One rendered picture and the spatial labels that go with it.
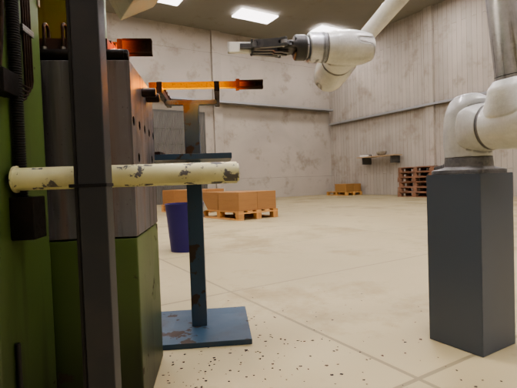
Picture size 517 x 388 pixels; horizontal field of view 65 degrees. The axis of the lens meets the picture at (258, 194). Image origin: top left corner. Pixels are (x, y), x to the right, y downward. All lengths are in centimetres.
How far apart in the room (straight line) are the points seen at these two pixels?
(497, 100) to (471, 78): 1104
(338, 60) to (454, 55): 1161
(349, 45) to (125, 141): 69
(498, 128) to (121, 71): 109
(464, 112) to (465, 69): 1108
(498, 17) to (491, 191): 53
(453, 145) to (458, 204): 20
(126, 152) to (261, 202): 552
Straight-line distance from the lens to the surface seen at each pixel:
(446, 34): 1317
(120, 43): 129
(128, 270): 110
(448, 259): 158
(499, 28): 148
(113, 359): 69
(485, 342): 160
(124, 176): 85
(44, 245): 108
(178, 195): 836
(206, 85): 159
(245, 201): 634
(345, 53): 130
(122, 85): 111
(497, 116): 144
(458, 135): 155
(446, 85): 1284
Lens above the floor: 60
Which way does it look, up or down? 2 degrees down
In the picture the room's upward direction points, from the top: 2 degrees counter-clockwise
